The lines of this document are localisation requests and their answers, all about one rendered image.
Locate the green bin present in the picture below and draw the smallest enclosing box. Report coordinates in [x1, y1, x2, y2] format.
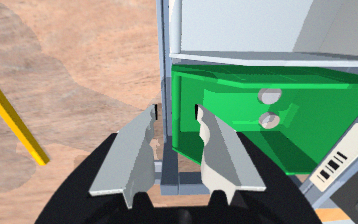
[171, 64, 358, 175]

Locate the yellow bar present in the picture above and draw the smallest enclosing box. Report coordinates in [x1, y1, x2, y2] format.
[0, 90, 50, 165]

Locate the white disc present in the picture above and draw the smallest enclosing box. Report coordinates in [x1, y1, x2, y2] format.
[259, 112, 280, 129]

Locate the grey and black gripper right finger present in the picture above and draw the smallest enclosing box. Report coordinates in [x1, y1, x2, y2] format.
[195, 104, 323, 224]

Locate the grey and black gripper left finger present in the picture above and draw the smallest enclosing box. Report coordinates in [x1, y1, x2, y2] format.
[34, 104, 157, 224]

